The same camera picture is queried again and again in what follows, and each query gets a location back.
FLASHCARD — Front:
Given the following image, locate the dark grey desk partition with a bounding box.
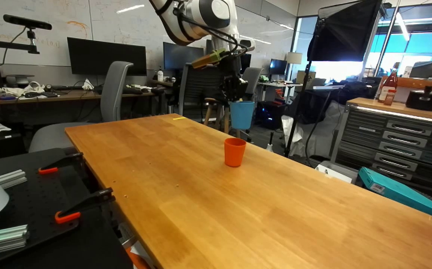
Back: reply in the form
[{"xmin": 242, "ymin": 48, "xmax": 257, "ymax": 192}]
[{"xmin": 178, "ymin": 62, "xmax": 227, "ymax": 117}]

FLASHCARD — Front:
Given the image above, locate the black base board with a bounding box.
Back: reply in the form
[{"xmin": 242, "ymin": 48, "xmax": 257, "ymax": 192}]
[{"xmin": 0, "ymin": 147, "xmax": 135, "ymax": 269}]

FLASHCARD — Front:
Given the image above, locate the black monitor with lit edge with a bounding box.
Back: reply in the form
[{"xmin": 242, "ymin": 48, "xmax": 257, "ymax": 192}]
[{"xmin": 239, "ymin": 53, "xmax": 253, "ymax": 75}]

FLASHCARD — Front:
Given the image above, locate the black bar camera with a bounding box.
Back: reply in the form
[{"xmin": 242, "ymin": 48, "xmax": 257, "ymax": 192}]
[{"xmin": 1, "ymin": 14, "xmax": 54, "ymax": 32}]

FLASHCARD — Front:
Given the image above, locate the white table lamp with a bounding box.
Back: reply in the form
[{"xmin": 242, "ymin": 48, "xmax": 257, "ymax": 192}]
[{"xmin": 284, "ymin": 51, "xmax": 303, "ymax": 81}]

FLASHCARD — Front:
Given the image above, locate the orange plastic cup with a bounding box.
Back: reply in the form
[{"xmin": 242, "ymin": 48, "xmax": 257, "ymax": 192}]
[{"xmin": 223, "ymin": 138, "xmax": 248, "ymax": 169}]

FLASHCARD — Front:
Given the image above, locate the wooden stool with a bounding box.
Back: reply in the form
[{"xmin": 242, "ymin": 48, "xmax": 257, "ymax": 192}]
[{"xmin": 203, "ymin": 92, "xmax": 233, "ymax": 135}]

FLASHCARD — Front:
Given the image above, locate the black clamp with orange handle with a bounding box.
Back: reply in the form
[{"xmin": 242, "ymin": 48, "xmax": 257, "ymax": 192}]
[
  {"xmin": 37, "ymin": 151, "xmax": 84, "ymax": 177},
  {"xmin": 52, "ymin": 187, "xmax": 115, "ymax": 226}
]

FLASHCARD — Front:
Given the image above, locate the white box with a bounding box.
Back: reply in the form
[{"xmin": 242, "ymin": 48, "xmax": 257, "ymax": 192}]
[{"xmin": 315, "ymin": 159, "xmax": 360, "ymax": 184}]

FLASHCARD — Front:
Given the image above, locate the black softbox light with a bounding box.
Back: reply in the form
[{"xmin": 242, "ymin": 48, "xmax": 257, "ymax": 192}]
[{"xmin": 306, "ymin": 0, "xmax": 384, "ymax": 63}]

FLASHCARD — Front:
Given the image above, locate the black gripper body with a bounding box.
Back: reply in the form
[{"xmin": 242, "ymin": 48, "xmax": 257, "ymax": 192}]
[{"xmin": 218, "ymin": 50, "xmax": 250, "ymax": 87}]

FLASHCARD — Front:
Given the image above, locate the teal plastic case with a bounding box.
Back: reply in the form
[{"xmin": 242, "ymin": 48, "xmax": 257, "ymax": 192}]
[{"xmin": 357, "ymin": 166, "xmax": 432, "ymax": 228}]

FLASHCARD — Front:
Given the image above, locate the blue plastic cup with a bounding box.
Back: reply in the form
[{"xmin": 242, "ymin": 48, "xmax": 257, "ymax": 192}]
[{"xmin": 229, "ymin": 100, "xmax": 257, "ymax": 133}]

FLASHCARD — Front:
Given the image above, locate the brown wooden desk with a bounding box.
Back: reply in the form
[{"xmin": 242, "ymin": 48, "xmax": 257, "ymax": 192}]
[{"xmin": 0, "ymin": 89, "xmax": 155, "ymax": 126}]

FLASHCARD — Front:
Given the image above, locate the black light stand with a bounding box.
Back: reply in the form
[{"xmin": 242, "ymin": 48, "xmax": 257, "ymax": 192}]
[{"xmin": 282, "ymin": 59, "xmax": 317, "ymax": 157}]

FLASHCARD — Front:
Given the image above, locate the tan wrist camera mount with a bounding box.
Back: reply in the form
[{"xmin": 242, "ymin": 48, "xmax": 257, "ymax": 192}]
[{"xmin": 190, "ymin": 51, "xmax": 226, "ymax": 71}]

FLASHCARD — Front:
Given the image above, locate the grey aluminium extrusion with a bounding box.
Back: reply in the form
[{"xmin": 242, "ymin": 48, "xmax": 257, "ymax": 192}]
[{"xmin": 0, "ymin": 168, "xmax": 28, "ymax": 190}]

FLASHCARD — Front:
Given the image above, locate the green tinted aluminium extrusion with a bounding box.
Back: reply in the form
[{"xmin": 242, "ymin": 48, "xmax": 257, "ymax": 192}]
[{"xmin": 0, "ymin": 223, "xmax": 30, "ymax": 257}]

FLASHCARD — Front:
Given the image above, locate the monitor with blue screen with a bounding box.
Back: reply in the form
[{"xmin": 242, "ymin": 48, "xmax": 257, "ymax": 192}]
[{"xmin": 268, "ymin": 59, "xmax": 290, "ymax": 78}]

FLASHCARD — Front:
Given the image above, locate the black monitor with dark screen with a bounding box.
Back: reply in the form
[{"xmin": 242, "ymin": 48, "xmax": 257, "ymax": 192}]
[{"xmin": 161, "ymin": 41, "xmax": 206, "ymax": 72}]

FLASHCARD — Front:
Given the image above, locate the wide black monitor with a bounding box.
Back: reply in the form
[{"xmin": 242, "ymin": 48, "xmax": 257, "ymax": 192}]
[{"xmin": 66, "ymin": 36, "xmax": 148, "ymax": 78}]

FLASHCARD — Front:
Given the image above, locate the black pot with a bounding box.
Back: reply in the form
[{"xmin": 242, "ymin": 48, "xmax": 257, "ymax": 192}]
[{"xmin": 405, "ymin": 86, "xmax": 432, "ymax": 112}]

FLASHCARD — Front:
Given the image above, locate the grey drawer cabinet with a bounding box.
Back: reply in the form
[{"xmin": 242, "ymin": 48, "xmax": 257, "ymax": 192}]
[{"xmin": 330, "ymin": 96, "xmax": 432, "ymax": 202}]

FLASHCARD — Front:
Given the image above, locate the grey background office chair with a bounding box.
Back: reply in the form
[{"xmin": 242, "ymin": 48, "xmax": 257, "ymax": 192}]
[{"xmin": 242, "ymin": 66, "xmax": 263, "ymax": 103}]

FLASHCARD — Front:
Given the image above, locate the red bottle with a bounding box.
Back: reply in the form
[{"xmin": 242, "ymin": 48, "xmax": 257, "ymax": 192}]
[{"xmin": 377, "ymin": 69, "xmax": 399, "ymax": 106}]

